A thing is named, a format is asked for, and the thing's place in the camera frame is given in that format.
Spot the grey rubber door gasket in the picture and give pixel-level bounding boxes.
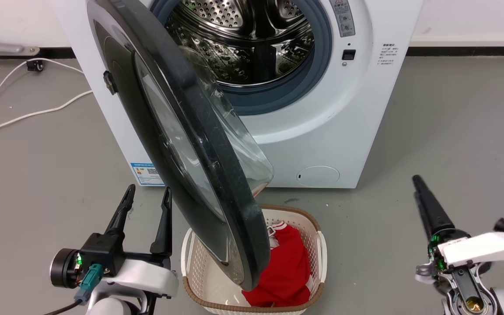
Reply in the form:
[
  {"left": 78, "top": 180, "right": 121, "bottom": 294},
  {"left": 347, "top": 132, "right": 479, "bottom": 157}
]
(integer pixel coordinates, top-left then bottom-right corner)
[{"left": 150, "top": 0, "right": 333, "bottom": 116}]

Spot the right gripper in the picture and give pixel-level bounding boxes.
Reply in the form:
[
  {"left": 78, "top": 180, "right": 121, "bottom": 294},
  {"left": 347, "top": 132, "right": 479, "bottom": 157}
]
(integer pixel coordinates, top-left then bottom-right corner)
[{"left": 412, "top": 175, "right": 504, "bottom": 294}]

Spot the grey warning sticker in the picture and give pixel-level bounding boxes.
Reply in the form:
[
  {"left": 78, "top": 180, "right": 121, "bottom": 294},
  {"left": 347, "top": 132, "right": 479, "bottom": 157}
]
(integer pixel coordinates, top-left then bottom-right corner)
[{"left": 329, "top": 0, "right": 356, "bottom": 38}]

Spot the teal cable connector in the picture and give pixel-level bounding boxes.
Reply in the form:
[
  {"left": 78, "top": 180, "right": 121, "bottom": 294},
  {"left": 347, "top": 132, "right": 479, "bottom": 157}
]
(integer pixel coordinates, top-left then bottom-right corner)
[{"left": 74, "top": 263, "right": 104, "bottom": 305}]

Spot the white front-load washing machine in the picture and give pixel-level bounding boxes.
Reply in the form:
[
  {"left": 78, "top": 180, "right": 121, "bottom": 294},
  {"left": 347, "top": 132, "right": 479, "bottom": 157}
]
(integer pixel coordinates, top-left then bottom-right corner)
[{"left": 53, "top": 0, "right": 424, "bottom": 189}]

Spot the round white filter cover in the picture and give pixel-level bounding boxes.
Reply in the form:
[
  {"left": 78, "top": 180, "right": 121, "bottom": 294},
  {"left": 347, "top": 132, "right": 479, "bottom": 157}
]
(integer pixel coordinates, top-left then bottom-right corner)
[{"left": 297, "top": 165, "right": 340, "bottom": 188}]

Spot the cream plastic laundry basket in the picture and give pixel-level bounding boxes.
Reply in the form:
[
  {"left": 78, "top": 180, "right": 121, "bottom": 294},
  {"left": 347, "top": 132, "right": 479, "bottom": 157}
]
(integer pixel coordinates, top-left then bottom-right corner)
[{"left": 181, "top": 204, "right": 328, "bottom": 315}]

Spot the red garment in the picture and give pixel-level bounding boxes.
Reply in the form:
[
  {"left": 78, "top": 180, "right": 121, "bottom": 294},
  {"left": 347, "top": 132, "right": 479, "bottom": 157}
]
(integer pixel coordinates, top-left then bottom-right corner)
[{"left": 242, "top": 222, "right": 314, "bottom": 308}]

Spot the blue energy label sticker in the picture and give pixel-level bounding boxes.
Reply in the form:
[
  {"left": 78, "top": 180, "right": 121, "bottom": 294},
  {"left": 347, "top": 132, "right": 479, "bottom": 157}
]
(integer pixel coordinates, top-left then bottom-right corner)
[{"left": 130, "top": 162, "right": 165, "bottom": 187}]

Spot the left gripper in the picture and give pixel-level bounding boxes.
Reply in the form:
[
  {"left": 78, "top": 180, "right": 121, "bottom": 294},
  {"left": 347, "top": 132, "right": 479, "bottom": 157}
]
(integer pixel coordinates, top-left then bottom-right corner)
[{"left": 50, "top": 184, "right": 179, "bottom": 299}]

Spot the dark round washing machine door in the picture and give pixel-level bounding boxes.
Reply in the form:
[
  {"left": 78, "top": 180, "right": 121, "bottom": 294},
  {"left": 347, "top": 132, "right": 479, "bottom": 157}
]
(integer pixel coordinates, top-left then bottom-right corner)
[{"left": 87, "top": 0, "right": 275, "bottom": 292}]

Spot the stainless steel washer drum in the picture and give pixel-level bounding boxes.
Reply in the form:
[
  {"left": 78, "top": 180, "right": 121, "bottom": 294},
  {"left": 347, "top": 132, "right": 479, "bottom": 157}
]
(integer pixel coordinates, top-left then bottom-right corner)
[{"left": 164, "top": 0, "right": 315, "bottom": 86}]

